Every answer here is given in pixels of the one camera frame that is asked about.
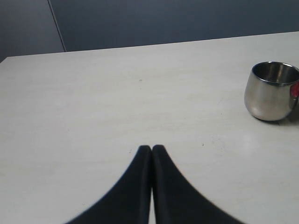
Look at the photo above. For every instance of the stainless steel cup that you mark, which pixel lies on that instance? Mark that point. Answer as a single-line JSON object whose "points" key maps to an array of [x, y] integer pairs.
{"points": [[272, 90]]}

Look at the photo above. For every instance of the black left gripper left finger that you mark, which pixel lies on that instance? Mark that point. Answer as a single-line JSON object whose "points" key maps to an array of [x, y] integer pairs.
{"points": [[128, 201]]}

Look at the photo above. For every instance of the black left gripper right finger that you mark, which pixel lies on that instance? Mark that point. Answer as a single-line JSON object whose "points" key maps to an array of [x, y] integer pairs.
{"points": [[176, 201]]}

